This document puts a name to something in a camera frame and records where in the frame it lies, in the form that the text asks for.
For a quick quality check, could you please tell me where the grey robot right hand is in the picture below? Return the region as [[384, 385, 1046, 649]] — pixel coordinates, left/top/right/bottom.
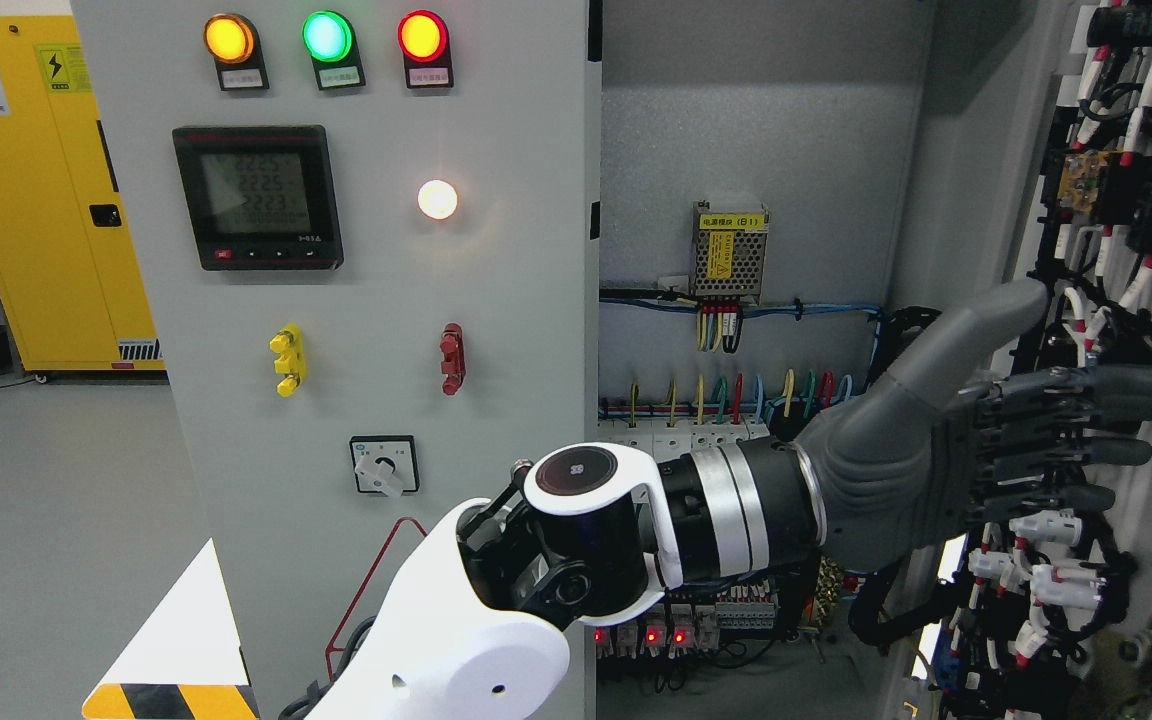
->
[[797, 279, 1152, 571]]

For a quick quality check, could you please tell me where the grey cabinet door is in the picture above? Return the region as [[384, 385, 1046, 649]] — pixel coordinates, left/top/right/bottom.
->
[[71, 1, 602, 717], [935, 1, 1152, 719]]

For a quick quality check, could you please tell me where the black surge protector block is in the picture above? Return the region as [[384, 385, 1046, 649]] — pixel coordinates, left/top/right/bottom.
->
[[770, 407, 847, 448]]

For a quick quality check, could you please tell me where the white socket breaker row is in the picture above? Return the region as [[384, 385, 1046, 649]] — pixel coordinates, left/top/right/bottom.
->
[[593, 418, 771, 462]]

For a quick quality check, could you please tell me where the metal mesh power supply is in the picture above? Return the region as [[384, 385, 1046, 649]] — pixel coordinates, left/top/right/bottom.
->
[[690, 196, 771, 300]]

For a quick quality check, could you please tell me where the relay terminal block row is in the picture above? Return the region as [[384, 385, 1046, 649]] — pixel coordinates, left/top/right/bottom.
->
[[593, 579, 781, 660]]

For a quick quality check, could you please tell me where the red electric danger sticker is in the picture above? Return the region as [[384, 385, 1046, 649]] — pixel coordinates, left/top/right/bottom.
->
[[323, 516, 429, 680]]

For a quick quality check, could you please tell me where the white glowing indicator light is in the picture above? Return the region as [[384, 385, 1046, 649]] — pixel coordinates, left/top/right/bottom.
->
[[417, 179, 460, 222]]

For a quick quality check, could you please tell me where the red indicator light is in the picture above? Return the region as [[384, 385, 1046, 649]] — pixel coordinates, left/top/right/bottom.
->
[[397, 9, 454, 90]]

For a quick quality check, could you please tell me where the black digital power meter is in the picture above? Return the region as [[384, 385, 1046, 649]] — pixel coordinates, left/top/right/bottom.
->
[[172, 124, 344, 272]]

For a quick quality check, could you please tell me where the green indicator light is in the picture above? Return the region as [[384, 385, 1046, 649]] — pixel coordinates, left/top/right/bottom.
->
[[301, 10, 366, 90]]

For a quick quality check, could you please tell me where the yellow indicator light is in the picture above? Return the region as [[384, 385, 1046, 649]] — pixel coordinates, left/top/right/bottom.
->
[[204, 13, 270, 91]]

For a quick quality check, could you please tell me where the yellow safety storage cabinet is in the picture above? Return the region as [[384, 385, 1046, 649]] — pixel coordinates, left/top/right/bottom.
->
[[0, 15, 165, 376]]

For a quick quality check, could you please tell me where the red terminal post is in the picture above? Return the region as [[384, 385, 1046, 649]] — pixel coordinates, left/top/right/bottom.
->
[[439, 323, 467, 396]]

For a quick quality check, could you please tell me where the white rotary selector switch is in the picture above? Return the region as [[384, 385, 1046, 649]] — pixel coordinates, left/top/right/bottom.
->
[[348, 435, 420, 498]]

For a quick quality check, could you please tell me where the yellow terminal post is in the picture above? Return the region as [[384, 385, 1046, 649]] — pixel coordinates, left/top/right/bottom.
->
[[268, 323, 308, 397]]

